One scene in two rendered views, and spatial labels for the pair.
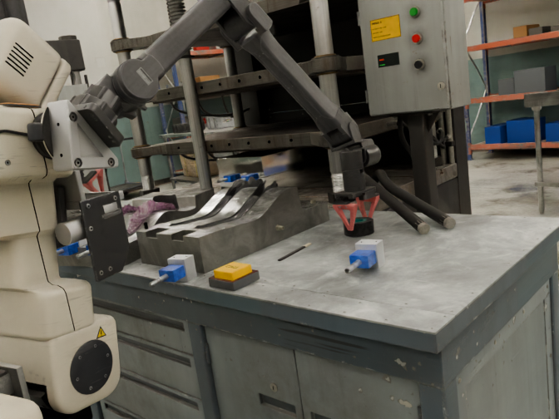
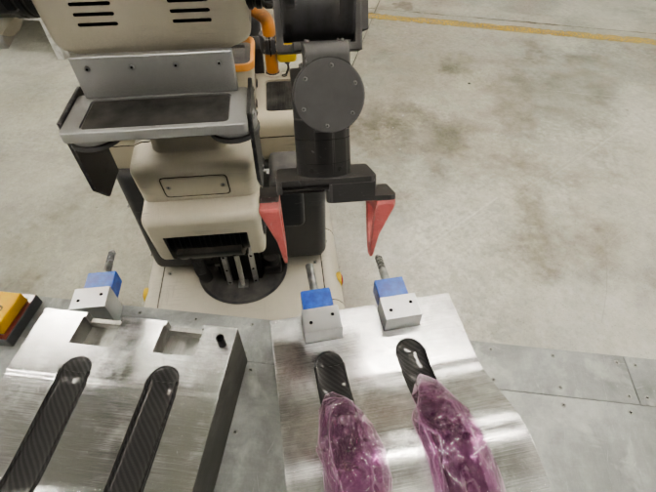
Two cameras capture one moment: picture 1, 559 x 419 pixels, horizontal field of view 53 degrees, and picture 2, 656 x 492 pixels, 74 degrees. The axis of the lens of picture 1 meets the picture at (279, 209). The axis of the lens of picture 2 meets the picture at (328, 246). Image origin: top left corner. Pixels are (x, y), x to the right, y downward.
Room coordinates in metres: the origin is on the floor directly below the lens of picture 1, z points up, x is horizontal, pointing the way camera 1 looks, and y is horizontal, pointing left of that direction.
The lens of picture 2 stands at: (1.75, 0.31, 1.37)
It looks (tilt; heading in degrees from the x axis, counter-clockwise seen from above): 49 degrees down; 143
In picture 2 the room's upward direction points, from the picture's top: straight up
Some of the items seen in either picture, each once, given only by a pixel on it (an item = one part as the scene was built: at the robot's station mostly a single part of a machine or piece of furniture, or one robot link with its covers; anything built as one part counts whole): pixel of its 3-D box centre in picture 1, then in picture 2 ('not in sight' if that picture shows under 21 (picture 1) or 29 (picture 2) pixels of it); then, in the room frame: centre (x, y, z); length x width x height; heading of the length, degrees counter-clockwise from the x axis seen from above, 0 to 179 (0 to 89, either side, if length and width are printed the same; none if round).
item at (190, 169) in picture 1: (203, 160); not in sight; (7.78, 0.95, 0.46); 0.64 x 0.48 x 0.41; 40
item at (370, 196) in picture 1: (363, 207); not in sight; (1.46, -0.22, 0.86); 0.07 x 0.07 x 0.09; 46
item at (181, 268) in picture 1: (169, 274); (103, 282); (1.22, 0.27, 0.83); 0.13 x 0.05 x 0.05; 150
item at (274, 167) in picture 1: (280, 167); not in sight; (2.50, -0.03, 0.87); 0.50 x 0.27 x 0.17; 137
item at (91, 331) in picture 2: (185, 239); (102, 336); (1.35, 0.24, 0.87); 0.05 x 0.05 x 0.04; 47
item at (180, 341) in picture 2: (159, 237); (183, 345); (1.42, 0.32, 0.87); 0.05 x 0.05 x 0.04; 47
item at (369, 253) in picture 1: (360, 260); not in sight; (1.12, -0.15, 0.83); 0.13 x 0.05 x 0.05; 146
